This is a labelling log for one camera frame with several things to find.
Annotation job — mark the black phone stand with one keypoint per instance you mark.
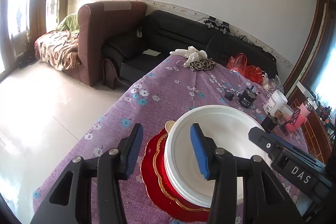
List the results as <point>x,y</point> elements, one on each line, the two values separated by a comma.
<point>291,121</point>

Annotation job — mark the white plastic jar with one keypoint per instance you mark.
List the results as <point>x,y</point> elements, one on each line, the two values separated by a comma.
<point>275,102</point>

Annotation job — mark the leopard print cloth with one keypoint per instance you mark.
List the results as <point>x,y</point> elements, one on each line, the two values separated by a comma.
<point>202,65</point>

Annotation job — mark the purple floral tablecloth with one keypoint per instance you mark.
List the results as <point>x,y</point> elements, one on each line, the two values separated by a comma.
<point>164,94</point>

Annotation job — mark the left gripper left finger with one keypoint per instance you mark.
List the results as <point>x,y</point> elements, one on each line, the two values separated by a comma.
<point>69,199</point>

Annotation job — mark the black red-label jar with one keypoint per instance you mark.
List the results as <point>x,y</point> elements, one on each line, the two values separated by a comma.
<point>269,123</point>

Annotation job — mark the wooden carved cabinet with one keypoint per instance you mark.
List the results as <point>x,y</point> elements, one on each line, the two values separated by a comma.
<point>308,73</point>

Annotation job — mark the maroon armchair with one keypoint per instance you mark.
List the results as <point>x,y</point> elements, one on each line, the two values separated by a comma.
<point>99,21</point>

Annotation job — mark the red plastic bag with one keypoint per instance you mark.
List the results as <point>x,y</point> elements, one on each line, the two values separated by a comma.
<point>251,72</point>

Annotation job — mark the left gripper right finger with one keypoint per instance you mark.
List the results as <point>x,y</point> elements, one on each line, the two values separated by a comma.
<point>264,198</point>

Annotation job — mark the black leather sofa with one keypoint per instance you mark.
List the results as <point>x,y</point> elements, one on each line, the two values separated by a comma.
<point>129,56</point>

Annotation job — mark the clear plastic bag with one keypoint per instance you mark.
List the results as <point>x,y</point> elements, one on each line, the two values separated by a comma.
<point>272,84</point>

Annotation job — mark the patterned blanket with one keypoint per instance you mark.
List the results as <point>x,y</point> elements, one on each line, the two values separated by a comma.
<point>59,49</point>

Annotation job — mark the brown cork-lid jar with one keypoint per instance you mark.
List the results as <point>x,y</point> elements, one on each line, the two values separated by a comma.
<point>278,114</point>

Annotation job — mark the red gold-rimmed plate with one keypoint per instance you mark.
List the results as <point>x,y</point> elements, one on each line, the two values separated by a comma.
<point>160,189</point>

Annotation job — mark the beige bowl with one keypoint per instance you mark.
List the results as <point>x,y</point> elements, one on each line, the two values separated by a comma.
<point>169,125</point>

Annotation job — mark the white bowl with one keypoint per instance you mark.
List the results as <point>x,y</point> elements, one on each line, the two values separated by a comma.
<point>189,155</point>

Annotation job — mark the small black clip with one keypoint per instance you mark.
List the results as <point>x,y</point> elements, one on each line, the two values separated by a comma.
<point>229,96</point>

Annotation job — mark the pink knit-sleeved thermos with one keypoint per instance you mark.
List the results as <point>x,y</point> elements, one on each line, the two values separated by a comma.
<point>299,116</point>

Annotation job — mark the white gloves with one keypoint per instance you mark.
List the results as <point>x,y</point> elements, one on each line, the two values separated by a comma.
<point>191,54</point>

